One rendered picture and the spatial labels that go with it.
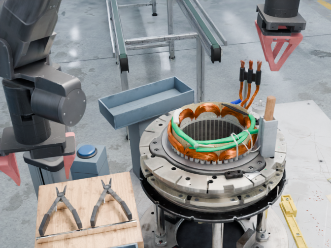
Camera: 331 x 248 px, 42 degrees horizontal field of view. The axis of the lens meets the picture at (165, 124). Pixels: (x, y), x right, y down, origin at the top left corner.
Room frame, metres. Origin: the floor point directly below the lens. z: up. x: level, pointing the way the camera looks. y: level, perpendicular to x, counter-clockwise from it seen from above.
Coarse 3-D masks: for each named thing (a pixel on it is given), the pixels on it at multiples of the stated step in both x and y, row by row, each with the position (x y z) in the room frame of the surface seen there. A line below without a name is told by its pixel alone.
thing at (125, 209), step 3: (123, 201) 0.60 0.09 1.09; (123, 204) 0.59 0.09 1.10; (126, 204) 0.59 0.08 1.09; (123, 207) 0.59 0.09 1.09; (126, 207) 0.59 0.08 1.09; (123, 210) 0.59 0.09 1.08; (126, 210) 0.58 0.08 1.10; (129, 210) 0.58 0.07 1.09; (126, 213) 0.58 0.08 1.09; (129, 213) 0.57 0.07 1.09; (126, 216) 0.58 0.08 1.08; (129, 216) 0.57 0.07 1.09; (129, 219) 0.57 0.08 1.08
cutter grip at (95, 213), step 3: (96, 207) 0.59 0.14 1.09; (93, 210) 0.58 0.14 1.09; (96, 210) 0.58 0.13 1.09; (93, 213) 0.58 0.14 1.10; (96, 213) 0.58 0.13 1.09; (93, 216) 0.57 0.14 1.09; (96, 216) 0.57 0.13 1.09; (90, 219) 0.56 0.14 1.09; (93, 219) 0.56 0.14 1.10; (96, 219) 0.57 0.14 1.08; (90, 222) 0.56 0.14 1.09; (93, 222) 0.56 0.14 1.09; (93, 225) 0.56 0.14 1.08
